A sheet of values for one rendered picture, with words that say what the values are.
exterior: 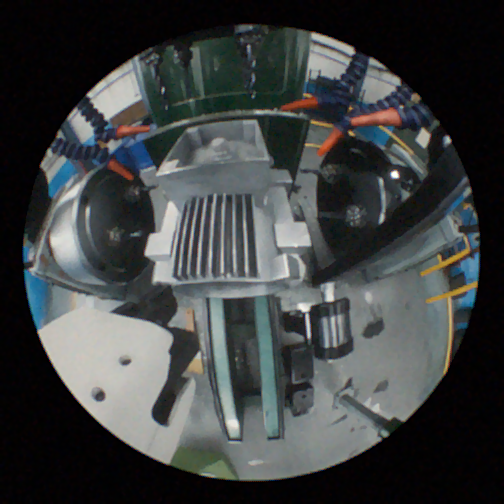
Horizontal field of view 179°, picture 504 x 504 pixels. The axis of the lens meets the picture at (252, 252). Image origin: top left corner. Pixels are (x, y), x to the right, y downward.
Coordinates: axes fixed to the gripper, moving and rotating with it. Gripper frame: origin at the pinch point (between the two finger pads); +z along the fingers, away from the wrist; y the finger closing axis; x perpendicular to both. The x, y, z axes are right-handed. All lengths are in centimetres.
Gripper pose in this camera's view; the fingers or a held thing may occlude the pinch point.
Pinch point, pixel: (159, 306)
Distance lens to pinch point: 14.9
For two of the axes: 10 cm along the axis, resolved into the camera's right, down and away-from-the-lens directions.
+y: 10.0, -0.8, 0.3
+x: -0.8, -9.9, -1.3
